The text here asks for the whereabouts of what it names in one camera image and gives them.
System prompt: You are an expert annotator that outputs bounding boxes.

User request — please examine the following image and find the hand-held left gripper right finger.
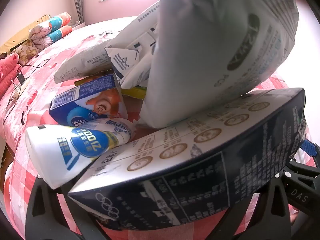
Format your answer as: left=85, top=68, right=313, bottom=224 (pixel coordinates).
left=225, top=172, right=294, bottom=240

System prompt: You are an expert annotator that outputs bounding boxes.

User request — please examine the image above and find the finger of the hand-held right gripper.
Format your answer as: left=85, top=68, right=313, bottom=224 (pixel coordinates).
left=299, top=139, right=320, bottom=168

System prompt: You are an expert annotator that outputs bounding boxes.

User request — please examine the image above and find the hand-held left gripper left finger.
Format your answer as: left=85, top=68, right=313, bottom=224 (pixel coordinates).
left=25, top=174, right=125, bottom=240

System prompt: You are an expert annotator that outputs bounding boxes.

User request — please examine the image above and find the dark blue milk carton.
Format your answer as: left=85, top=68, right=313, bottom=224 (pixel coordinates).
left=67, top=87, right=308, bottom=231

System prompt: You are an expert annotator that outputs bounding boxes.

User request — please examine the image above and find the blue cartoon milk box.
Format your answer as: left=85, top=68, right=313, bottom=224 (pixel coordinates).
left=49, top=74, right=128, bottom=126

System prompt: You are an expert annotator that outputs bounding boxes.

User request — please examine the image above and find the pink checkered tablecloth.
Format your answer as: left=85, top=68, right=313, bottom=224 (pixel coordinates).
left=4, top=72, right=312, bottom=240

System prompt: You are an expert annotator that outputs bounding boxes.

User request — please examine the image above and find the white bottle with blue label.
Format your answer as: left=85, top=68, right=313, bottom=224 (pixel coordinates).
left=25, top=118, right=137, bottom=190

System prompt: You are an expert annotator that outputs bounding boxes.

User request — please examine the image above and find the large white pouch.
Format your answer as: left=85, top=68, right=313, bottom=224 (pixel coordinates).
left=139, top=0, right=300, bottom=128

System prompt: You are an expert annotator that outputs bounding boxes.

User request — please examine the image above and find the white power strip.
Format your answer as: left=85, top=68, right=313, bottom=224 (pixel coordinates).
left=10, top=80, right=30, bottom=100

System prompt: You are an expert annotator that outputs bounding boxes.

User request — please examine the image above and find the white folded carton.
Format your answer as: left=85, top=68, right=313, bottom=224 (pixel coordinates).
left=104, top=42, right=157, bottom=89

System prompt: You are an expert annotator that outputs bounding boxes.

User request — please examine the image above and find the folded pink blanket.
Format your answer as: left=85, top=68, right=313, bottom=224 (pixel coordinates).
left=0, top=53, right=22, bottom=98

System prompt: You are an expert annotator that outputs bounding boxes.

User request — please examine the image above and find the white bag with blue print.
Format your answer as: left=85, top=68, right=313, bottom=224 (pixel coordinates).
left=54, top=1, right=162, bottom=82

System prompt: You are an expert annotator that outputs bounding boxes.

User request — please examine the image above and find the floral pillow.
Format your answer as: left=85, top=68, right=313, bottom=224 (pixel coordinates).
left=11, top=40, right=42, bottom=65

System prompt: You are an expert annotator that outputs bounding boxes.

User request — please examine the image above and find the rolled colourful quilt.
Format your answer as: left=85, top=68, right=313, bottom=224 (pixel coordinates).
left=28, top=12, right=73, bottom=51

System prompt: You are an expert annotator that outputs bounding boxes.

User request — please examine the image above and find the yellow headboard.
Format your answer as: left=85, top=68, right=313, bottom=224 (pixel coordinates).
left=0, top=14, right=48, bottom=55

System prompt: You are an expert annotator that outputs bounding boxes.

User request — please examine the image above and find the grey checked curtain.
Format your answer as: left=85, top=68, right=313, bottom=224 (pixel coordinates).
left=71, top=0, right=85, bottom=25

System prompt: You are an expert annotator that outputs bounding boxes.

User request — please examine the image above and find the black cable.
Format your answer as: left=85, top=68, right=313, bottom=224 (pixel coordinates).
left=4, top=59, right=49, bottom=125

